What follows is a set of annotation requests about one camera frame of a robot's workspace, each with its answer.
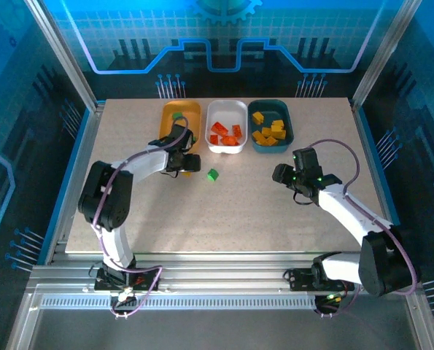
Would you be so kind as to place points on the aluminium frame strut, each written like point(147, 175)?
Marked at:
point(23, 324)
point(422, 321)

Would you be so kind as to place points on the rounded green lego brick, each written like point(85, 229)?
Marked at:
point(212, 175)

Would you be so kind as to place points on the small orange lego brick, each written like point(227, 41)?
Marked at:
point(213, 139)

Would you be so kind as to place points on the large orange lego brick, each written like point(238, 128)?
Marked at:
point(220, 128)

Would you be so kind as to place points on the white plastic container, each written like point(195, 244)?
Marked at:
point(224, 113)

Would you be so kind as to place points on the orange plastic container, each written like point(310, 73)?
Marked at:
point(165, 109)

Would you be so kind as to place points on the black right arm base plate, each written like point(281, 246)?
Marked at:
point(297, 280)

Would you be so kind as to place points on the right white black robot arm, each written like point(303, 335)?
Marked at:
point(348, 211)

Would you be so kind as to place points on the yellow sloped lego brick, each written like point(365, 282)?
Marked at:
point(259, 136)

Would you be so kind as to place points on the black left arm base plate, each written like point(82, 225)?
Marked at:
point(147, 280)

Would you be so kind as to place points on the dark teal plastic container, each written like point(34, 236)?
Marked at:
point(275, 107)

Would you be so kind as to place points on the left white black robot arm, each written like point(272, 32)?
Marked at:
point(143, 166)

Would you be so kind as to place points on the long yellow lego brick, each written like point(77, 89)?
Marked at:
point(271, 141)

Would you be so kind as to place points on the orange arch lego brick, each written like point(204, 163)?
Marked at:
point(230, 140)

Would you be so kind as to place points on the aluminium side rail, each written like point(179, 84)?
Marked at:
point(369, 146)
point(87, 146)

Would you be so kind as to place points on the wide aluminium frame rail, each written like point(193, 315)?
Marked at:
point(220, 271)

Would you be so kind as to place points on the aluminium frame post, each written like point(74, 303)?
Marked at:
point(382, 54)
point(65, 54)

